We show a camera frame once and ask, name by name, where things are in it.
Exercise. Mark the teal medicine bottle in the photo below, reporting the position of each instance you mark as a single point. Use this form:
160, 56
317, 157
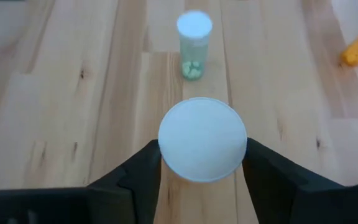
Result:
194, 56

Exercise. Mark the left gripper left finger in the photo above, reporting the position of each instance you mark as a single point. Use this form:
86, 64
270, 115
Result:
135, 186

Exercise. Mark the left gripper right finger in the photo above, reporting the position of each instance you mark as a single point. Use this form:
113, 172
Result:
278, 186

